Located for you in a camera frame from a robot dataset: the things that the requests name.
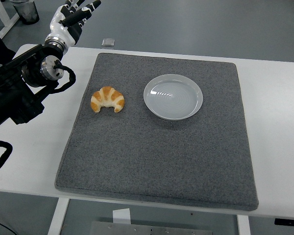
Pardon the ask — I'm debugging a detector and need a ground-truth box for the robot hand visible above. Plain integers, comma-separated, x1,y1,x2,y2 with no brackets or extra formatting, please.
46,0,101,47

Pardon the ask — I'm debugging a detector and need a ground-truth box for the orange croissant bread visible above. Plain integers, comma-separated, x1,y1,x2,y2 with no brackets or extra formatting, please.
90,86,126,114

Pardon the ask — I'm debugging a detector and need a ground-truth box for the round grey plate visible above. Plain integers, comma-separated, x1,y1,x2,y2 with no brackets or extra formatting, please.
143,73,204,121

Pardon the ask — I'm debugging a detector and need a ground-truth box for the black mesh wastebasket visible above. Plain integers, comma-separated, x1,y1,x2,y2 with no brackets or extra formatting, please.
10,0,40,25

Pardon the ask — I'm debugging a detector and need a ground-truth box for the grey felt mat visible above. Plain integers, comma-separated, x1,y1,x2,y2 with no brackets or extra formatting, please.
54,52,260,212

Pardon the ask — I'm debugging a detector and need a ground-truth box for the white table leg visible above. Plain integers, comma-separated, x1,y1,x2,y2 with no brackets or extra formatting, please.
236,214,251,235
47,197,71,235

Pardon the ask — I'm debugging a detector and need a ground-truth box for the black table control panel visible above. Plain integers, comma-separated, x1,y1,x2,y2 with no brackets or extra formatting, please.
274,217,294,226

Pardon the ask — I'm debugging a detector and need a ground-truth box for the white furniture frame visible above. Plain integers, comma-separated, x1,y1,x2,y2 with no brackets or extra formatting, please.
0,0,20,39

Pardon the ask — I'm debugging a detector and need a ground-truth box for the thin black floor cable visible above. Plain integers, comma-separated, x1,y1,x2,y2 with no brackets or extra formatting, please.
0,218,15,235

